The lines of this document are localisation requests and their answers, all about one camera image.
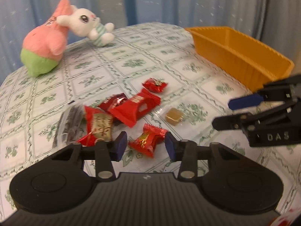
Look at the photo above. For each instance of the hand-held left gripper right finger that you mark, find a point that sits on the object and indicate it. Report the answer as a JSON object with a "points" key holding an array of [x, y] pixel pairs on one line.
{"points": [[169, 146]]}

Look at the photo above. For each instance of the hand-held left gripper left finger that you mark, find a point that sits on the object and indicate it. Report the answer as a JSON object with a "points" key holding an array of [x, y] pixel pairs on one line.
{"points": [[121, 146]]}

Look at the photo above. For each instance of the red and white printed cloth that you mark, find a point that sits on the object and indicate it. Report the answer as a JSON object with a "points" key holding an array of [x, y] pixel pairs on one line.
{"points": [[282, 221]]}

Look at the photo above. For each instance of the clear packet of dark snack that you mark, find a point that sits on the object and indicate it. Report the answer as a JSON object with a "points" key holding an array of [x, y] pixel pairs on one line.
{"points": [[69, 122]]}

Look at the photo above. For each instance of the dark red snack packet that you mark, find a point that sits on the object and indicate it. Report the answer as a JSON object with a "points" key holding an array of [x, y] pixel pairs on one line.
{"points": [[110, 102]]}

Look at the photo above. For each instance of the red and gold snack packet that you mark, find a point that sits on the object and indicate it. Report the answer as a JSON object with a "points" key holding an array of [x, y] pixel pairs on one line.
{"points": [[98, 124]]}

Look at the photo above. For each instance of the small red candy packet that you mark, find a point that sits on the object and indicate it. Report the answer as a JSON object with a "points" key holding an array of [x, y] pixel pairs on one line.
{"points": [[154, 86]]}

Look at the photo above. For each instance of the clear-wrapped caramel cube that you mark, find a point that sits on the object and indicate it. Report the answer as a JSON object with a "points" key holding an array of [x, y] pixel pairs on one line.
{"points": [[174, 117]]}

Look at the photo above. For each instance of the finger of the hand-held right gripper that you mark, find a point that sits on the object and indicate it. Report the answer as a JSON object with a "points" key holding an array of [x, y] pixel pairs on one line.
{"points": [[244, 101], [228, 123]]}

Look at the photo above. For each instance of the pink star plush toy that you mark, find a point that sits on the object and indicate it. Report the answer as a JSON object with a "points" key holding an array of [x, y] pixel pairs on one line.
{"points": [[44, 40]]}

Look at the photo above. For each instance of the blue star-print curtain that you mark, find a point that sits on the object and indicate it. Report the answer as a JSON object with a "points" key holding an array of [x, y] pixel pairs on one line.
{"points": [[152, 0]]}

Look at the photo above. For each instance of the orange plastic tray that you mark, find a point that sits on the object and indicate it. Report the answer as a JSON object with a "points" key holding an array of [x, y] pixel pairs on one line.
{"points": [[235, 51]]}

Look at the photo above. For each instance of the red twisted candy wrapper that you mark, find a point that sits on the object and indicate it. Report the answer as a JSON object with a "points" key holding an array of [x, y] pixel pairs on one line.
{"points": [[145, 141]]}

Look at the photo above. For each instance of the grey lace-trimmed curtain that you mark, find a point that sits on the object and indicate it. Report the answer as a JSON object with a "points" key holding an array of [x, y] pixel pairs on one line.
{"points": [[287, 16]]}

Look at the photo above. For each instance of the large bright red snack packet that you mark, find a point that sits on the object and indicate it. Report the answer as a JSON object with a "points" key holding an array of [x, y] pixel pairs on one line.
{"points": [[131, 109]]}

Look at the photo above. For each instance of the white bunny plush toy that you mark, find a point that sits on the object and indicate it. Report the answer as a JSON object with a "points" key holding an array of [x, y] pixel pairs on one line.
{"points": [[82, 20]]}

